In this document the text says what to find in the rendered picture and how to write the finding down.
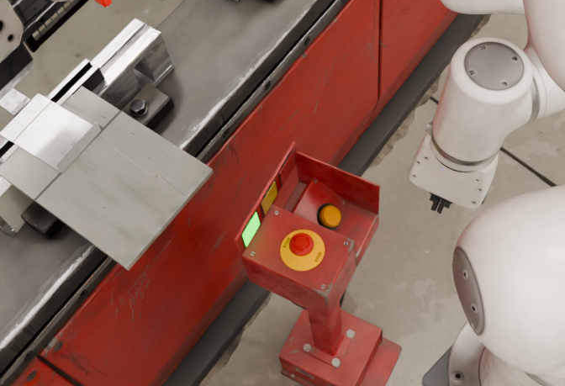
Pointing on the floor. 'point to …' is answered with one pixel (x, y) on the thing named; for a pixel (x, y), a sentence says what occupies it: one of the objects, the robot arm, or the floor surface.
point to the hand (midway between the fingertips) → (441, 197)
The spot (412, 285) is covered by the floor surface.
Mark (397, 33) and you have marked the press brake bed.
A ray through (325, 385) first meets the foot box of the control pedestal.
